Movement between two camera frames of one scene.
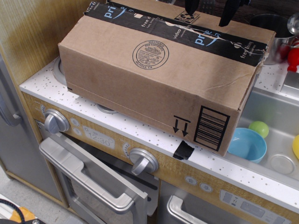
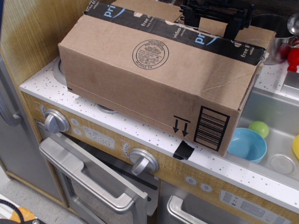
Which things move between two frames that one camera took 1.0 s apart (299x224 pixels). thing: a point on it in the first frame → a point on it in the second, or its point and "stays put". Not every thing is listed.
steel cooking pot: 279,52 stays put
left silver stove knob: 55,122 stays put
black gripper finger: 191,6 → 191,17
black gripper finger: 230,9 → 235,21
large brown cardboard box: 152,64 stays put
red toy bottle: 293,59 stays put
